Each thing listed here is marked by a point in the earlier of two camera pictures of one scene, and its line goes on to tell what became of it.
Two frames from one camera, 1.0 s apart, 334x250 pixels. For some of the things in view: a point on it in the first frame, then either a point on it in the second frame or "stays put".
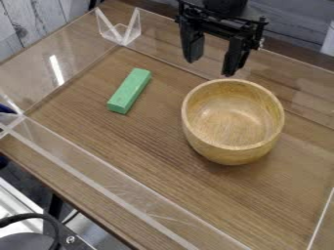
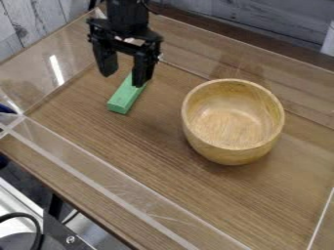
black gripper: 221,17 -> 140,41
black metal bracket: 69,241 stays put
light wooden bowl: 232,118 stays put
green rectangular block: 128,91 stays put
